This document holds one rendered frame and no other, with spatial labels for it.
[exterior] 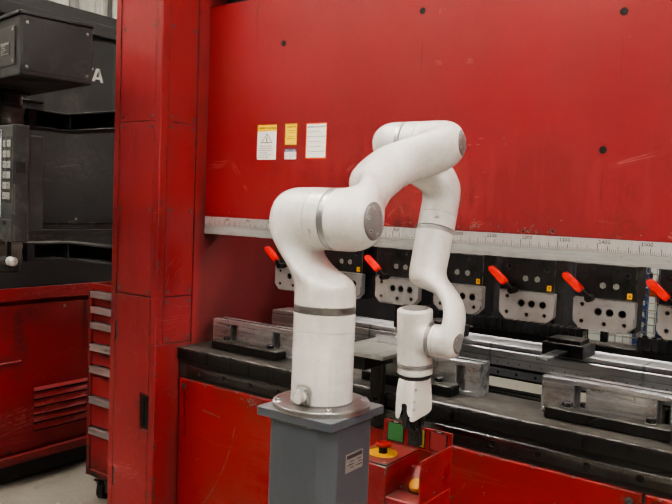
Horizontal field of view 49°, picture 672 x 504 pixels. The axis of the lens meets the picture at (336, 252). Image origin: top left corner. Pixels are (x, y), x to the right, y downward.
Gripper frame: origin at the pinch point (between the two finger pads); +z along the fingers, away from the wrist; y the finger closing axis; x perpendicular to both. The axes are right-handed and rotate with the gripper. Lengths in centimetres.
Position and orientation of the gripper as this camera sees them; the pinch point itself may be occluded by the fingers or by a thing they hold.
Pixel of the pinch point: (415, 437)
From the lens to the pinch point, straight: 184.4
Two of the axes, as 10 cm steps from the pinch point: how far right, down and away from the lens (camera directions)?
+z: 0.2, 9.9, 1.4
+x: 8.1, 0.7, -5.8
